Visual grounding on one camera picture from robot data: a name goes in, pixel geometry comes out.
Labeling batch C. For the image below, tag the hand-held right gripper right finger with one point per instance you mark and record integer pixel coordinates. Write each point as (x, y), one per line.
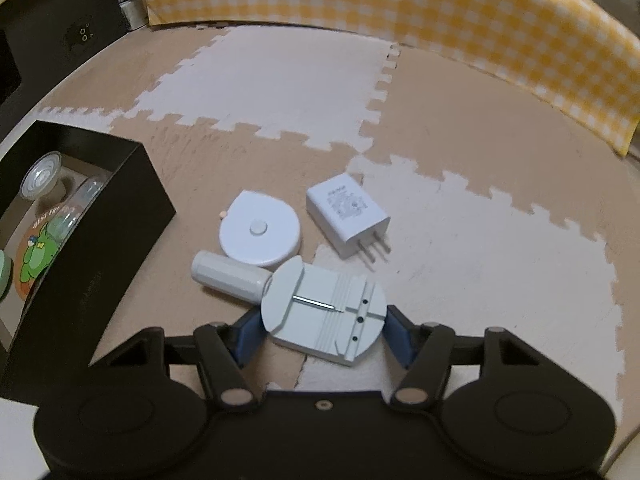
(398, 335)

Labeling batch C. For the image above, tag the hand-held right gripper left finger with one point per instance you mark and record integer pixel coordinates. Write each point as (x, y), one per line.
(248, 336)

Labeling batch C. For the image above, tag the pale grey watch tool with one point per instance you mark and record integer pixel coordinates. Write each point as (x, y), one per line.
(325, 310)

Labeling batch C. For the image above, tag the black cardboard box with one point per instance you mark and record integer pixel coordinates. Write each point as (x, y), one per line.
(100, 240)

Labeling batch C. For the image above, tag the clear pale green jar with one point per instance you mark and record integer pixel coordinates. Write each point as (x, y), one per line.
(75, 207)

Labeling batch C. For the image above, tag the pale green round lid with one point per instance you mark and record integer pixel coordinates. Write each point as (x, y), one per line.
(3, 280)

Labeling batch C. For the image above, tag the white cylinder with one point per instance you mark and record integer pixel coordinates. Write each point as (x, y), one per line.
(227, 276)

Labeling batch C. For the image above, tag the white round tape measure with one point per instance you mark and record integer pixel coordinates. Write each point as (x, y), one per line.
(260, 230)

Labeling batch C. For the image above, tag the white plug charger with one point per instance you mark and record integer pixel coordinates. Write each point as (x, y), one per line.
(345, 210)

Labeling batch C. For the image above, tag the foam puzzle floor mat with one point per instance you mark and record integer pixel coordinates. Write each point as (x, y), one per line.
(450, 160)

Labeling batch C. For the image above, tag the round cork elephant coaster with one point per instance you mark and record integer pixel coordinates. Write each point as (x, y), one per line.
(42, 255)

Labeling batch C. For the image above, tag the yellow checked cloth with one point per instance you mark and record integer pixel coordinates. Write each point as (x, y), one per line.
(425, 15)

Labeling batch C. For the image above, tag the black cabinet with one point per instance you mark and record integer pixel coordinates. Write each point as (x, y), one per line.
(50, 35)

